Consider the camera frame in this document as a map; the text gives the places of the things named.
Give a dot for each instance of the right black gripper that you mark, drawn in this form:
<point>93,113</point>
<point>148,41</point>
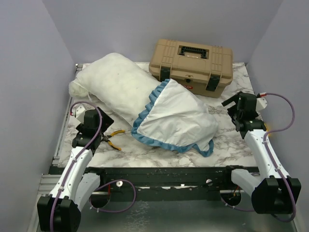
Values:
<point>231,109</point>

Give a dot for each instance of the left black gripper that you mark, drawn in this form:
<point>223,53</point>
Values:
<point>106,121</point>

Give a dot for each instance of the white pillow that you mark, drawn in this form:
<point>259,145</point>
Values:
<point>118,82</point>

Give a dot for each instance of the white pillowcase blue trim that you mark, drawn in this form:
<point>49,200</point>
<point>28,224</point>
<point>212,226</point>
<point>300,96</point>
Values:
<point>175,119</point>

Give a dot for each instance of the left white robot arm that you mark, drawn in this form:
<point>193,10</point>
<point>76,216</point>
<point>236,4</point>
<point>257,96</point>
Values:
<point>60,210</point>

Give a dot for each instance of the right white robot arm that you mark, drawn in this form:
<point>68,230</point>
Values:
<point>274,192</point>

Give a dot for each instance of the tan plastic toolbox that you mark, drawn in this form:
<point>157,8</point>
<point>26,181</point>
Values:
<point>203,69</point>

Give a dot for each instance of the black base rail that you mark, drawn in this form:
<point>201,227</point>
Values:
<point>160,184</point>

